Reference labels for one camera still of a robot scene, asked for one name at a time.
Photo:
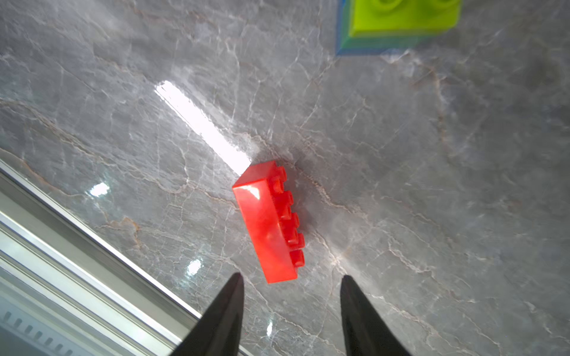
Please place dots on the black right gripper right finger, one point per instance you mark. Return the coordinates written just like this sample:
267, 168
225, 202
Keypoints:
365, 333

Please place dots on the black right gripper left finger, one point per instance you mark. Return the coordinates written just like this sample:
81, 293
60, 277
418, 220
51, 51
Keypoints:
219, 329

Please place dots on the red lego brick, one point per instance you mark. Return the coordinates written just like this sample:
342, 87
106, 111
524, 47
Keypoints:
266, 208

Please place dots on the blue lego brick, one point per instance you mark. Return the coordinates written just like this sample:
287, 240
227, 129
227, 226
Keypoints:
351, 45

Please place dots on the lime green lego brick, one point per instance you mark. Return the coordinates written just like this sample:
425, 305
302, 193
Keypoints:
367, 19

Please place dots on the aluminium frame rail front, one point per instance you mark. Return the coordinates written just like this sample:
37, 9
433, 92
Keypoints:
59, 271

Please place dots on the white perforated cable duct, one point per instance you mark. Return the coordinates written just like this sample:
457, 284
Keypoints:
23, 332

